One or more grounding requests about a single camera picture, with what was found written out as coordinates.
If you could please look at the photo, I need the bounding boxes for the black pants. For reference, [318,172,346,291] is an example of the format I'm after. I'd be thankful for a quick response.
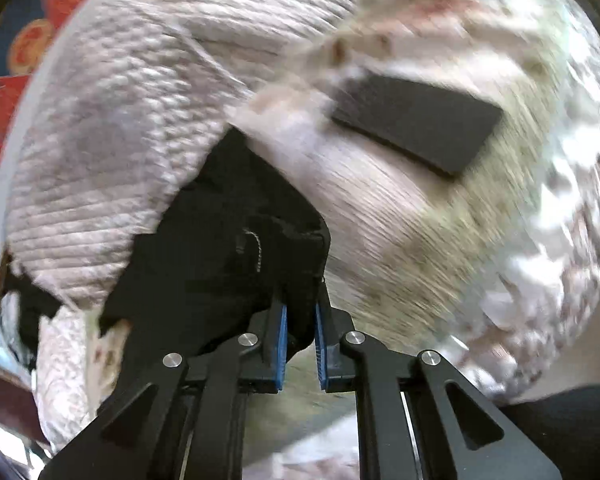
[100,129,330,367]

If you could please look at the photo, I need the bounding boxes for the floral pink pillow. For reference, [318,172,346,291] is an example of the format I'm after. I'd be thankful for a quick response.
[33,306,131,453]

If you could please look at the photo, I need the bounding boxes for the floral fleece blanket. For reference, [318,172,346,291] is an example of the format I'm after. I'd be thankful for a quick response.
[233,0,600,403]

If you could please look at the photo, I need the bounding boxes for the dark red wooden door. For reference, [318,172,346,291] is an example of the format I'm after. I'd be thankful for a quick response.
[0,369,47,443]

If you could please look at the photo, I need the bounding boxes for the dark clothes pile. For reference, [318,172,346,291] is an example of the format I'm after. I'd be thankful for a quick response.
[0,249,60,372]

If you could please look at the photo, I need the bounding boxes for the black smartphone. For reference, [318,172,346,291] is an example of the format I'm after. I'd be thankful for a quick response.
[330,73,504,178]

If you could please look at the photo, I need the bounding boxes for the quilted beige comforter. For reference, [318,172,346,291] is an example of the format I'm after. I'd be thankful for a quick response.
[6,0,358,310]

